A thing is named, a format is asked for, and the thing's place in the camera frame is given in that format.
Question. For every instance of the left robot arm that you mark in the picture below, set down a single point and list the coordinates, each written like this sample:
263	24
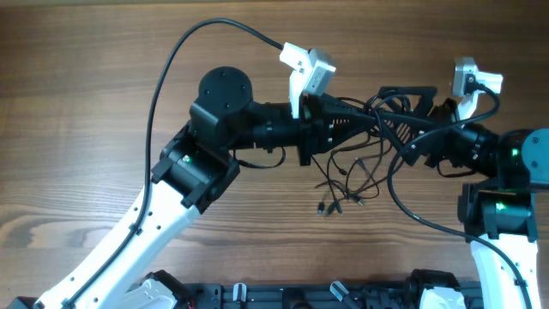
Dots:
194	169

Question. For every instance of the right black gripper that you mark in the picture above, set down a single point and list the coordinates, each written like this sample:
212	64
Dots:
431	146

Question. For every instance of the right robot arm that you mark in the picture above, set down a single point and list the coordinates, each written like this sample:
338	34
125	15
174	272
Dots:
498	213

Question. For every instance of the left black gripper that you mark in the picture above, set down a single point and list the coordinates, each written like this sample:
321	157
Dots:
316	124

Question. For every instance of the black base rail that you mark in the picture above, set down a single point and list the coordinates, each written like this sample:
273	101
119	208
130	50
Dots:
156	294

